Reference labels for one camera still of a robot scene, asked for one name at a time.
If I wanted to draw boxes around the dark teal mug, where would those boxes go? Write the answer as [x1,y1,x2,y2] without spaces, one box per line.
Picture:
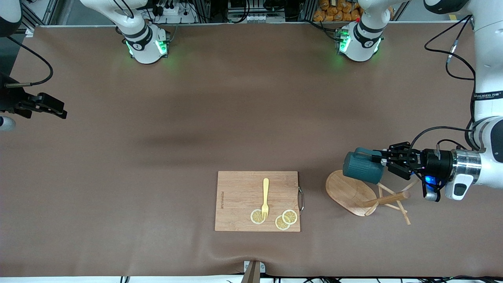
[342,147,385,186]

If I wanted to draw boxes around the wooden mug rack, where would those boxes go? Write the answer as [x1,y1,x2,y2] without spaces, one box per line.
[325,170,419,226]

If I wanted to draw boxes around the yellow plastic fork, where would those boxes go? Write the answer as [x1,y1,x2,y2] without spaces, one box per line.
[261,178,270,220]

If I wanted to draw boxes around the wooden cutting board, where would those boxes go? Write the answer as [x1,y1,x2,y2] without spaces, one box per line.
[215,171,305,232]

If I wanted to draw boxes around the orange snack bags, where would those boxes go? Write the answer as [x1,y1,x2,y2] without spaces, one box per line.
[313,0,363,22]

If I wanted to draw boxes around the white power strip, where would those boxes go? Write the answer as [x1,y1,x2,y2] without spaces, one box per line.
[156,3,197,24]

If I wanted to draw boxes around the grey electronics box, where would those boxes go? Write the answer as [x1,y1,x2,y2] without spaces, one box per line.
[227,0,287,23]

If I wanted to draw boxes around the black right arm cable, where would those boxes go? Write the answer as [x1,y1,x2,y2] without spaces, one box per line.
[5,35,54,88]

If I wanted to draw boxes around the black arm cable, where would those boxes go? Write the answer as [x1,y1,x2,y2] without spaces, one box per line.
[5,35,54,88]
[408,15,479,158]

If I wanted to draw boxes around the aluminium frame post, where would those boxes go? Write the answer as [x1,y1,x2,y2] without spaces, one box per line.
[20,0,60,31]

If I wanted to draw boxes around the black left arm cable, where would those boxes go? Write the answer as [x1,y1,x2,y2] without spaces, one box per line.
[408,15,479,158]

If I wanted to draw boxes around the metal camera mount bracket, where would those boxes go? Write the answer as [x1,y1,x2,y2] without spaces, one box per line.
[240,260,266,283]

